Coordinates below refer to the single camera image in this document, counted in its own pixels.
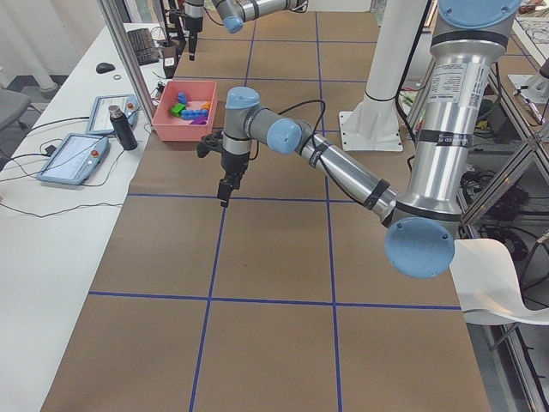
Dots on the pink plastic box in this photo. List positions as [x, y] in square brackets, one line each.
[172, 129]

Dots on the lower teach pendant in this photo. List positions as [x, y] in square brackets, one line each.
[74, 160]

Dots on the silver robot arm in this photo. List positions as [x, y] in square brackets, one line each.
[233, 15]
[469, 37]

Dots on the black computer mouse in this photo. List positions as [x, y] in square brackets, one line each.
[104, 67]

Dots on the long blue block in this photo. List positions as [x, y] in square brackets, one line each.
[189, 114]

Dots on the small blue block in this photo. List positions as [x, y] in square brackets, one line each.
[182, 98]

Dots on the black keyboard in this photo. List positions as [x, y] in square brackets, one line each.
[143, 46]

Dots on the black bottle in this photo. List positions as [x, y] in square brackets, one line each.
[122, 129]

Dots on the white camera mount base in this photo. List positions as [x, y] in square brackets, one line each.
[371, 126]

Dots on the purple block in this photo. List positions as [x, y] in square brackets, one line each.
[199, 121]

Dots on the brown paper table cover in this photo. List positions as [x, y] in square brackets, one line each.
[284, 301]

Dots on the green block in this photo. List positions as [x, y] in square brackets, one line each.
[176, 110]

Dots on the aluminium frame post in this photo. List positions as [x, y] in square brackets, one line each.
[115, 25]

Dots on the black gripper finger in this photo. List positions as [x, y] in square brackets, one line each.
[192, 44]
[224, 192]

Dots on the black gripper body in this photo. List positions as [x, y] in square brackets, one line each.
[192, 27]
[232, 162]

